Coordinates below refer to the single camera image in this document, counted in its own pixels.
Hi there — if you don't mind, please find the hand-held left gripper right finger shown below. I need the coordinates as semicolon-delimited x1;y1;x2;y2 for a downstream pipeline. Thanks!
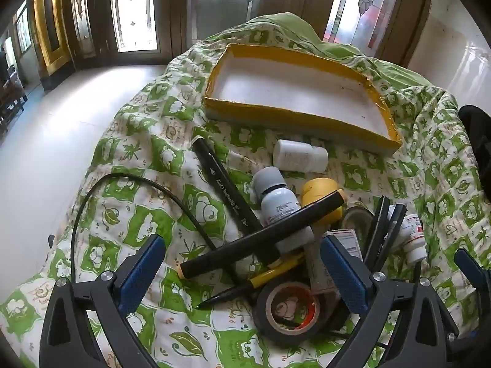
320;234;460;368

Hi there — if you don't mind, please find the black cable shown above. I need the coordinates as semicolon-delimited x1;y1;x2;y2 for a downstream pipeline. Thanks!
70;173;254;303

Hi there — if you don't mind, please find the red-label small white bottle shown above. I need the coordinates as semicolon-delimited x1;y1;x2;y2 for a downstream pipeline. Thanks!
399;213;427;264

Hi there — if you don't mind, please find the small cardboard box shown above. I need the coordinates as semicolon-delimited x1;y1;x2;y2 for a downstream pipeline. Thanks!
307;228;364;294

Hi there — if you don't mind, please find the etched glass door panel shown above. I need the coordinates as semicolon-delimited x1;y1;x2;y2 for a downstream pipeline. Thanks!
109;0;160;53

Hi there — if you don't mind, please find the small round tin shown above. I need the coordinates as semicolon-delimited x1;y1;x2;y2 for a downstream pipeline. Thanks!
341;206;374;240

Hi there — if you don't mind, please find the yellow-rimmed cardboard tray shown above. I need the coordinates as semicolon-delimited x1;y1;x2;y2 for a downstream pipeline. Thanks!
203;43;403;157

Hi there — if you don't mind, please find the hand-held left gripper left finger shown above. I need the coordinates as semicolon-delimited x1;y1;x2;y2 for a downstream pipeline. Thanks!
40;234;166;368

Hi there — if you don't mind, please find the thick black marker yellow end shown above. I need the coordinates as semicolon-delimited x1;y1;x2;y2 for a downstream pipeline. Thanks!
180;191;345;280

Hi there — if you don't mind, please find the stained glass window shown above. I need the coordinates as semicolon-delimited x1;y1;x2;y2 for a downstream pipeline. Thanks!
323;0;404;48

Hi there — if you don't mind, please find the grey-capped white bottle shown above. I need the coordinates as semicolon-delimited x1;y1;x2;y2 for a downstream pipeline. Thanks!
252;167;316;257

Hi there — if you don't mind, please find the yellow-framed door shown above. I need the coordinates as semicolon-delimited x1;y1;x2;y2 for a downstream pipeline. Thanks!
33;0;72;70

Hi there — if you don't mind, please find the yellow and black pen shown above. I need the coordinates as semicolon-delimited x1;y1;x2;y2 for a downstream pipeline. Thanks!
197;254;306;310

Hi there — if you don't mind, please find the yellow round jar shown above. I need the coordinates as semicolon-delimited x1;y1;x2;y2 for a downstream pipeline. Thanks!
300;178;348;224

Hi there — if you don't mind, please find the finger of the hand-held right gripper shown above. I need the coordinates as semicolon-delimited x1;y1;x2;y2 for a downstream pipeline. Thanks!
454;248;491;308

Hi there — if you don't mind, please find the green patterned blanket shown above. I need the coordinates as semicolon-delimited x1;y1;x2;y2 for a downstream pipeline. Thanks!
0;11;491;368

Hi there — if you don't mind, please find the black tape roll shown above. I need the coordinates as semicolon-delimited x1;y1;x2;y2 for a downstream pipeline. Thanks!
256;281;327;348

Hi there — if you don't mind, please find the frosted glass door panel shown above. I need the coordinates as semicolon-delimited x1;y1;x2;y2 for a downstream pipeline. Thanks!
186;0;266;41

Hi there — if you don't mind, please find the slim black marker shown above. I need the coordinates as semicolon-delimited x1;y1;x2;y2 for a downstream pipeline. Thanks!
192;135;262;235

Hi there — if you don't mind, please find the white pill bottle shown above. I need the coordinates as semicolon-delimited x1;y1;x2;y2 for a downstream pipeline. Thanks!
273;139;329;172

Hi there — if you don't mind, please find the dark wooden chair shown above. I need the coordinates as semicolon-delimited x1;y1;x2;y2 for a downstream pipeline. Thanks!
0;52;28;133

